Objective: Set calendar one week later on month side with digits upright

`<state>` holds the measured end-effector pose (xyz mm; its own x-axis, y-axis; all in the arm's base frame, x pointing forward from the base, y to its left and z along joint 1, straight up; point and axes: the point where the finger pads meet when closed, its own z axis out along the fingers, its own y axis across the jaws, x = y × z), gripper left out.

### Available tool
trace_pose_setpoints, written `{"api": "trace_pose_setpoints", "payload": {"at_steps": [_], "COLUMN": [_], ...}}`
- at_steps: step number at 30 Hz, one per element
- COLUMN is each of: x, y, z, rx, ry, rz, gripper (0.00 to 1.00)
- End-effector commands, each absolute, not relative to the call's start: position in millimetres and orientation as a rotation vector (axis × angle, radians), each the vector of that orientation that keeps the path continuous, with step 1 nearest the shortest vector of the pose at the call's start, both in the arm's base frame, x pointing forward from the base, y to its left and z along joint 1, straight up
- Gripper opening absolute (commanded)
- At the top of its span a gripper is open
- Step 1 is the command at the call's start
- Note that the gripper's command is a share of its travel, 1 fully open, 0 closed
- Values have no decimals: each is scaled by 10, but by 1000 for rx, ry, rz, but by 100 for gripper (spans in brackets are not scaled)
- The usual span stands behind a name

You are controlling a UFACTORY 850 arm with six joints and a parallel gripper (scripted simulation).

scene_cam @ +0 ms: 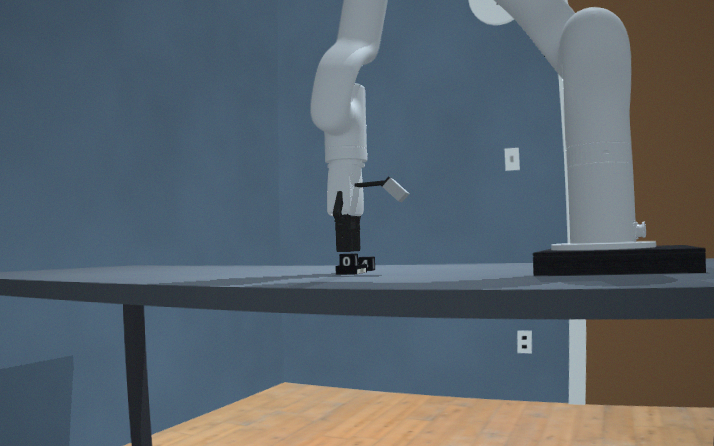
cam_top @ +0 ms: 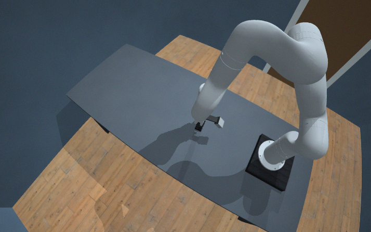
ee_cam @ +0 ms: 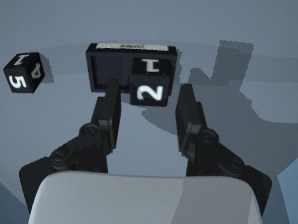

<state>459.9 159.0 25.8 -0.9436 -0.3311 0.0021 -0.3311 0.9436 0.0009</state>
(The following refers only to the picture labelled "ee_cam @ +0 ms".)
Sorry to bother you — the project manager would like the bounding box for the black number cube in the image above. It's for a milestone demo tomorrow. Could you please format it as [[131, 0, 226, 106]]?
[[3, 52, 45, 93], [130, 57, 172, 107]]

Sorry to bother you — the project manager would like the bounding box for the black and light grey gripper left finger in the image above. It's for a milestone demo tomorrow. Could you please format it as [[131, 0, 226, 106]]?
[[19, 79, 121, 214]]

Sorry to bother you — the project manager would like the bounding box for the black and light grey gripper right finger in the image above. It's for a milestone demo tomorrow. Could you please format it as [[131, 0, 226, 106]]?
[[175, 83, 272, 218]]

